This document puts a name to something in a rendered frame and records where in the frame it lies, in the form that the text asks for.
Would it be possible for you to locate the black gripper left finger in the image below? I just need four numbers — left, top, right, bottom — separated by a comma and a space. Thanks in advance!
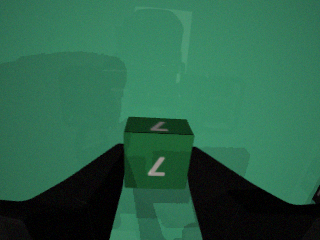
0, 144, 125, 240

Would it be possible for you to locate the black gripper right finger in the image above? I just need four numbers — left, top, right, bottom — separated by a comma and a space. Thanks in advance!
187, 147, 320, 240

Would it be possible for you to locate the green block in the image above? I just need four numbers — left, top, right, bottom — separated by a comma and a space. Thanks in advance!
124, 116, 195, 189

